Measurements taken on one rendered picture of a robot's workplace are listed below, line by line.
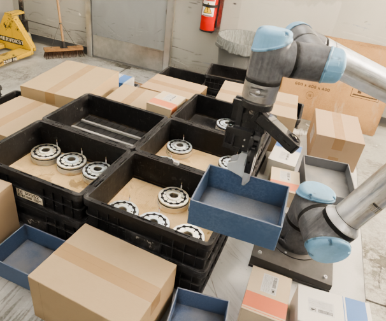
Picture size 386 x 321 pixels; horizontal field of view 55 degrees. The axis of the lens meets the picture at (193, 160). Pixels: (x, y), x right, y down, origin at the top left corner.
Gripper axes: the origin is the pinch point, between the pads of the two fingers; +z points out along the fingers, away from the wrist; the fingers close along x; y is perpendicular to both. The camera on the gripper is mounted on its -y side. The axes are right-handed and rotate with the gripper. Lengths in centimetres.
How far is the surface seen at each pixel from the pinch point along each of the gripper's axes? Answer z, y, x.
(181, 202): 24.6, 20.2, -16.4
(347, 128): 17, -31, -106
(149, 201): 27.5, 30.9, -15.4
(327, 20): -9, -8, -328
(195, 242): 19.5, 8.5, 5.1
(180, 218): 27.8, 18.5, -12.6
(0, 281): 44, 59, 21
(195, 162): 25, 25, -45
